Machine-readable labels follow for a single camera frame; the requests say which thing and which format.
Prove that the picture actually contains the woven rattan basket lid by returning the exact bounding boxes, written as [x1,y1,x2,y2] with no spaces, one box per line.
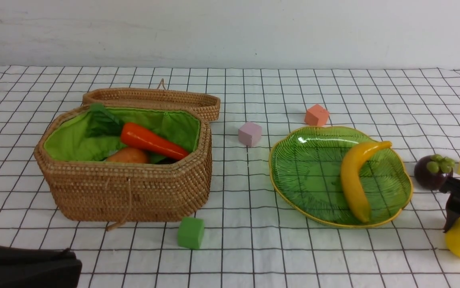
[82,79,221,122]

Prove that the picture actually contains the orange plastic tomato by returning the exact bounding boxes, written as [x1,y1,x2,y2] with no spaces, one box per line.
[105,146,150,164]

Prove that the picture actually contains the green foam cube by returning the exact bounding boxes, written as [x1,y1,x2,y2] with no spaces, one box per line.
[177,217,205,250]

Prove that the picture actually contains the orange plastic carrot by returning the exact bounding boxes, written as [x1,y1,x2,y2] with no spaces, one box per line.
[86,103,190,160]

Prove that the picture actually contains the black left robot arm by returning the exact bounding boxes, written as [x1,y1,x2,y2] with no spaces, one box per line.
[0,190,460,288]

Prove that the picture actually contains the orange foam cube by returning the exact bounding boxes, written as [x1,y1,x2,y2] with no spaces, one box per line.
[304,104,330,126]

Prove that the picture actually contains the woven rattan basket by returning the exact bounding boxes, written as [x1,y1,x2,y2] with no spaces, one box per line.
[34,104,212,230]

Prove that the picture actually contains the green glass leaf plate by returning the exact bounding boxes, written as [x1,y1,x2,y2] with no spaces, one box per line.
[269,126,414,228]

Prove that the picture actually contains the white checkered tablecloth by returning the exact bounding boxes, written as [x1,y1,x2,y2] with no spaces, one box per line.
[0,65,460,288]

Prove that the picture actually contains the dark purple mangosteen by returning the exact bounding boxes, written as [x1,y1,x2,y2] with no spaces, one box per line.
[414,154,455,191]

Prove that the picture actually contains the yellow plastic banana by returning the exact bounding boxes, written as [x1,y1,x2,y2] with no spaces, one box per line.
[340,141,392,224]

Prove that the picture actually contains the pink foam cube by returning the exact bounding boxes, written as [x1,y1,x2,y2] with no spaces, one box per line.
[238,122,262,146]

